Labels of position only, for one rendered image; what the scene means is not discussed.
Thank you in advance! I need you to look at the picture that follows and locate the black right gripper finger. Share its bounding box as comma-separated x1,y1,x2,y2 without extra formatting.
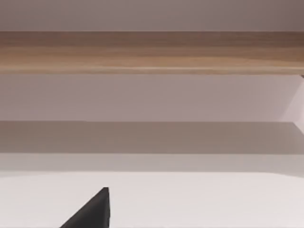
59,187,111,228

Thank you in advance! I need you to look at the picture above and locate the wooden shelf board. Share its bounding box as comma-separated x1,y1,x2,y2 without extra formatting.
0,30,304,76

